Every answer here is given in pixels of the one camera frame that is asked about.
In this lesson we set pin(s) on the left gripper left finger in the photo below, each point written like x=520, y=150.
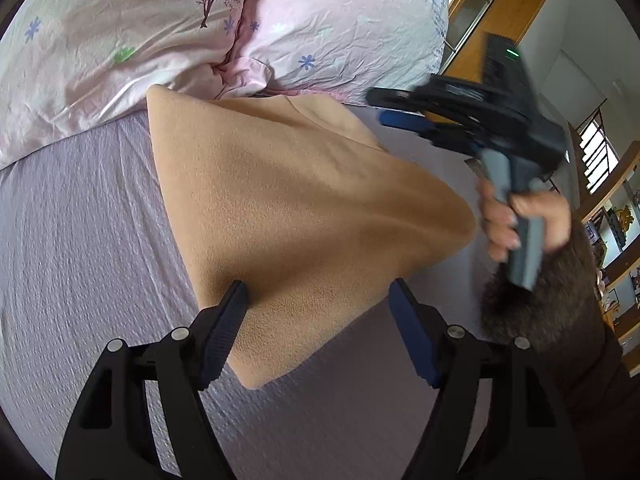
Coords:
x=140, y=414

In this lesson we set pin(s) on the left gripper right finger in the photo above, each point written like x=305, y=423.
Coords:
x=497, y=414

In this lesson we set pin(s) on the tan fleece garment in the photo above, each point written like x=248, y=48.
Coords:
x=296, y=198

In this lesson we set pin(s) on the right hand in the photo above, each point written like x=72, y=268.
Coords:
x=500, y=220

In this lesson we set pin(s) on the brown furry right sleeve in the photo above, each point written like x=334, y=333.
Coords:
x=562, y=320

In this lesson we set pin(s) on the window with bars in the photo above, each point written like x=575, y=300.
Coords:
x=599, y=158

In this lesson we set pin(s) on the wooden display shelf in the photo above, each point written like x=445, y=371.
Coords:
x=611, y=218

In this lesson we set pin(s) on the lavender bed sheet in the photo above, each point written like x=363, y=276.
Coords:
x=87, y=256

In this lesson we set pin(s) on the pink floral pillow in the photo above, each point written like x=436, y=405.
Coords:
x=339, y=47

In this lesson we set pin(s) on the white floral pillow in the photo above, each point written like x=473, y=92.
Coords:
x=68, y=66

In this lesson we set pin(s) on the wooden wall cabinet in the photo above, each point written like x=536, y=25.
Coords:
x=510, y=18

